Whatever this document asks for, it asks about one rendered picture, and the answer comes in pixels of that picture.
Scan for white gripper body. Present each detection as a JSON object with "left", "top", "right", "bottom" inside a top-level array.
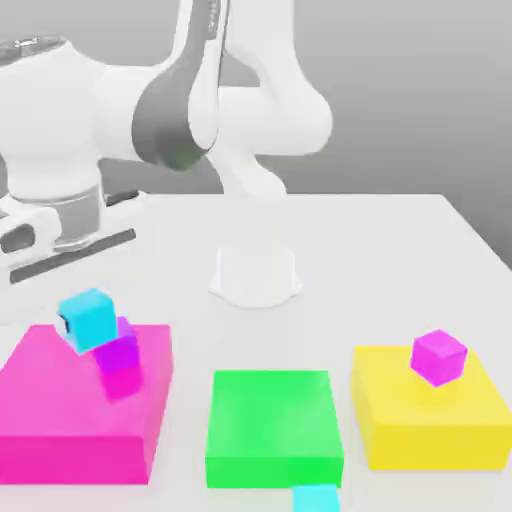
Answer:
[{"left": 0, "top": 226, "right": 150, "bottom": 324}]

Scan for large yellow box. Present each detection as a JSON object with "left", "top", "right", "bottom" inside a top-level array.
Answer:
[{"left": 350, "top": 344, "right": 512, "bottom": 472}]

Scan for small purple cube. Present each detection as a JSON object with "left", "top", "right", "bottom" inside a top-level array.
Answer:
[{"left": 91, "top": 315, "right": 142, "bottom": 376}]

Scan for large pink box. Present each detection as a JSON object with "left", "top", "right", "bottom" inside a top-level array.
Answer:
[{"left": 0, "top": 323, "right": 174, "bottom": 486}]

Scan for large green box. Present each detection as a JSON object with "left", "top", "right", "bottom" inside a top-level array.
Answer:
[{"left": 204, "top": 369, "right": 346, "bottom": 490}]

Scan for small cyan cube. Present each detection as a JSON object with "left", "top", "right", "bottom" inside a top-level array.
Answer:
[
  {"left": 57, "top": 287, "right": 120, "bottom": 355},
  {"left": 291, "top": 483, "right": 341, "bottom": 512}
]

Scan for small magenta cube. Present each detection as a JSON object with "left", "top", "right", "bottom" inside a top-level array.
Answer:
[{"left": 409, "top": 328, "right": 469, "bottom": 389}]

